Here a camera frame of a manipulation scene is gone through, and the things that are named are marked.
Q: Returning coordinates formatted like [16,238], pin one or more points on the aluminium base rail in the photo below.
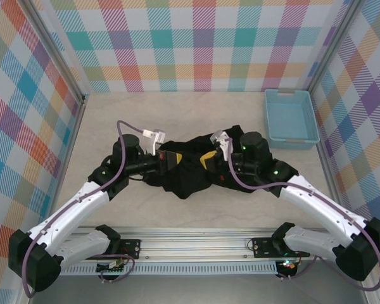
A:
[193,244]

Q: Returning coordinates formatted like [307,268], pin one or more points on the aluminium frame leg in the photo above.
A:
[23,300]
[374,299]

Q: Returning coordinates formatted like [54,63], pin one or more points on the aluminium corner post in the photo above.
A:
[332,44]
[59,54]

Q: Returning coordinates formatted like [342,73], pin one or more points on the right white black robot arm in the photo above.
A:
[313,210]

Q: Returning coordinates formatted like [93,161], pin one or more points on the light blue plastic basket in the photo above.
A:
[288,117]

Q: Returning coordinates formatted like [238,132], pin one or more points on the aluminium side rail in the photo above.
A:
[77,126]
[329,158]

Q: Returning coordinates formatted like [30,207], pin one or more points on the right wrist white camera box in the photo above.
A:
[220,139]

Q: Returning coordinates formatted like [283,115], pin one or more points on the black t-shirt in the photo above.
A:
[190,177]

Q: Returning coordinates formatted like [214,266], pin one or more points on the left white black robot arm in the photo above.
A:
[79,212]

